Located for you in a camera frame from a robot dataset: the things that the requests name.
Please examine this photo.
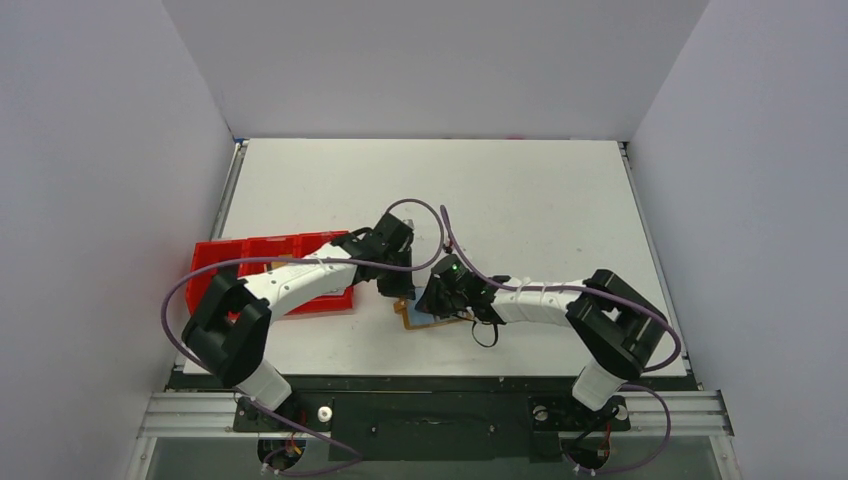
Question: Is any yellow leather card holder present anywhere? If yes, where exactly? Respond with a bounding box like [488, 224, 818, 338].
[393, 286, 470, 331]

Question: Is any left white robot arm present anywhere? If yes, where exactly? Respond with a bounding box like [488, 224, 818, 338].
[181, 213, 414, 430]

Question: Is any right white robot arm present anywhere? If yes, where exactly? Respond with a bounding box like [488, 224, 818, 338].
[414, 254, 667, 427]

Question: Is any red plastic tray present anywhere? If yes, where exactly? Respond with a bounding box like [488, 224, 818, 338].
[191, 230, 354, 315]

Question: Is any black looped cable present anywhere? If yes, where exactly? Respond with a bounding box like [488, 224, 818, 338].
[470, 311, 501, 350]

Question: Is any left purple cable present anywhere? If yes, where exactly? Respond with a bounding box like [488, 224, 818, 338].
[162, 198, 446, 399]

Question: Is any purple cable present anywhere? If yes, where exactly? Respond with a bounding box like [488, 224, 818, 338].
[162, 198, 446, 399]
[439, 205, 682, 374]

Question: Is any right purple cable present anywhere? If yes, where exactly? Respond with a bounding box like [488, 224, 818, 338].
[439, 205, 682, 374]

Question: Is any aluminium rail frame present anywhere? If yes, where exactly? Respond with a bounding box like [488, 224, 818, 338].
[137, 391, 731, 439]

